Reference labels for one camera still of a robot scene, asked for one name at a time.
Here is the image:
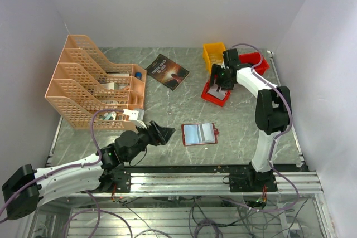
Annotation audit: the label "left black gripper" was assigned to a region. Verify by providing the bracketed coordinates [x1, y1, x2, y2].
[125, 119, 175, 161]

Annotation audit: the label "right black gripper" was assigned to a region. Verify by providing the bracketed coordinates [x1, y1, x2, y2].
[208, 64, 234, 90]

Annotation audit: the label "red leather card holder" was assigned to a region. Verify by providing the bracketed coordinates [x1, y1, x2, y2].
[181, 123, 219, 146]

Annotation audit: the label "white magnetic stripe card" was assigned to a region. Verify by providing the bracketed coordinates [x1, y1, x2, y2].
[198, 123, 215, 143]

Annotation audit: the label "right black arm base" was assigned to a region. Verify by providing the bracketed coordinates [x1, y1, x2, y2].
[222, 174, 278, 193]

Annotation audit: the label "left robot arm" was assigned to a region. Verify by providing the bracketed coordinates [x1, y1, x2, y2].
[1, 121, 175, 220]

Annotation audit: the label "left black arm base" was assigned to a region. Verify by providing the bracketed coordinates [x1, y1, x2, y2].
[96, 173, 131, 193]

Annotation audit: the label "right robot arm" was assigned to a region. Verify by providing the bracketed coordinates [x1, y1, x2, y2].
[209, 48, 292, 191]

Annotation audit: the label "white cards in red bin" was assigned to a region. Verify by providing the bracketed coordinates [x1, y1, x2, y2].
[208, 87, 228, 100]

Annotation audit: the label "red bin with cards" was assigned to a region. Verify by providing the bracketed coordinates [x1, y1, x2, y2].
[201, 80, 230, 107]

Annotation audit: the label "yellow plastic bin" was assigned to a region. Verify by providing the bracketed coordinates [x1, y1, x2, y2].
[202, 42, 226, 74]

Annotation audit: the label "red bin with dark item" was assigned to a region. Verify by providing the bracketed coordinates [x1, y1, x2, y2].
[239, 52, 270, 76]

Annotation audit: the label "dark paperback book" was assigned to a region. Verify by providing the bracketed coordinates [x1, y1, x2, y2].
[146, 54, 190, 91]

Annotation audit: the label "blue bottle cap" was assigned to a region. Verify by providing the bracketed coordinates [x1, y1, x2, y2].
[135, 72, 142, 79]

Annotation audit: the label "pink mesh file organizer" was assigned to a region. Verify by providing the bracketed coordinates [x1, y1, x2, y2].
[45, 35, 147, 130]

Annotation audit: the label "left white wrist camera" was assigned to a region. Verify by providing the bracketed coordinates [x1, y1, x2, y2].
[123, 108, 147, 129]

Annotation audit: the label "aluminium mounting rail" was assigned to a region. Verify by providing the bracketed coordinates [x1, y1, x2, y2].
[30, 172, 324, 196]

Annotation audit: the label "loose wires under table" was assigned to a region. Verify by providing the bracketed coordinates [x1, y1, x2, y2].
[64, 193, 307, 238]

